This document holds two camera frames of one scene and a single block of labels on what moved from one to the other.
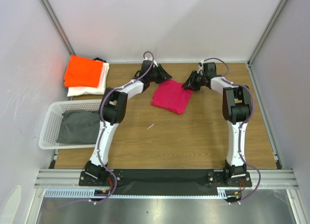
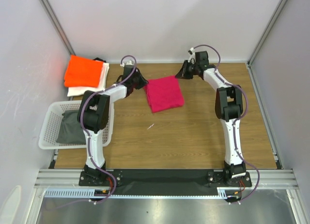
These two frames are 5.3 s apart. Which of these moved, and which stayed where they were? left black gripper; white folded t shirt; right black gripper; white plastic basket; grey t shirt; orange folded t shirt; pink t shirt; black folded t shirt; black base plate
Moved: pink t shirt; right black gripper; left black gripper
Stayed: white plastic basket; white folded t shirt; black folded t shirt; black base plate; grey t shirt; orange folded t shirt
